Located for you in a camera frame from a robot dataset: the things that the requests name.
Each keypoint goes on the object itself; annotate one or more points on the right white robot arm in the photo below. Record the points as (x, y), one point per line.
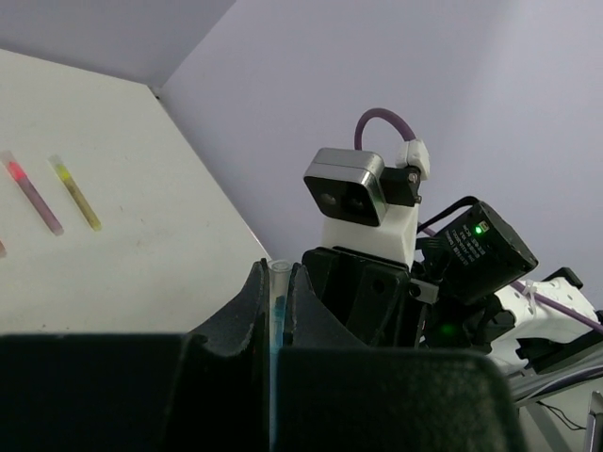
(486, 301)

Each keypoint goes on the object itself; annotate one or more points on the blue pen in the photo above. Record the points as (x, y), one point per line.
(273, 388)

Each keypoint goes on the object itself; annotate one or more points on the pink pen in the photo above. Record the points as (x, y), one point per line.
(22, 180)

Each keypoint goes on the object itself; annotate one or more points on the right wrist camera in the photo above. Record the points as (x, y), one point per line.
(369, 207)

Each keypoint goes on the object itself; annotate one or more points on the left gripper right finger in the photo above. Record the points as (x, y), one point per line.
(336, 394)

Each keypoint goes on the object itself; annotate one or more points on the clear blue pen cap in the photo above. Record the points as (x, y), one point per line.
(279, 274)

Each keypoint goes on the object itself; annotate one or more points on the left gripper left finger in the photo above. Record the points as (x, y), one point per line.
(203, 390)

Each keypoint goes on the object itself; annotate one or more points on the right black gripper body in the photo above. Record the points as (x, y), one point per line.
(377, 300)

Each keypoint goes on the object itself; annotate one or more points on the yellow pen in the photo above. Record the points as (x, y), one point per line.
(74, 190)

